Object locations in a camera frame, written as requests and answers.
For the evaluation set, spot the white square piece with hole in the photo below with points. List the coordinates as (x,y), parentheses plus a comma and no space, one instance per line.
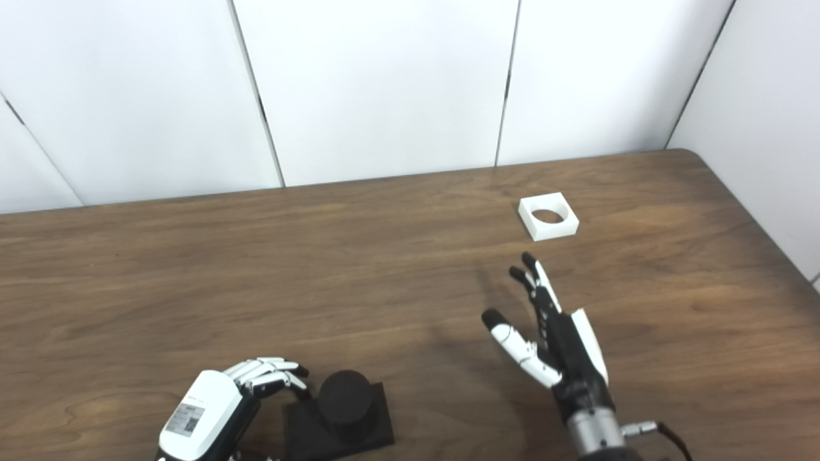
(551,232)

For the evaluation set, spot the black and white left hand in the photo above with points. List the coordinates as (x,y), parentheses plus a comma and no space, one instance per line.
(205,413)

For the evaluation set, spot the black peg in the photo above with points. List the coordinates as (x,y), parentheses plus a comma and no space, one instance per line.
(346,400)

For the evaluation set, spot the black and white right hand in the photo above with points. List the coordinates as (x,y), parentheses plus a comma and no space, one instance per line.
(573,358)

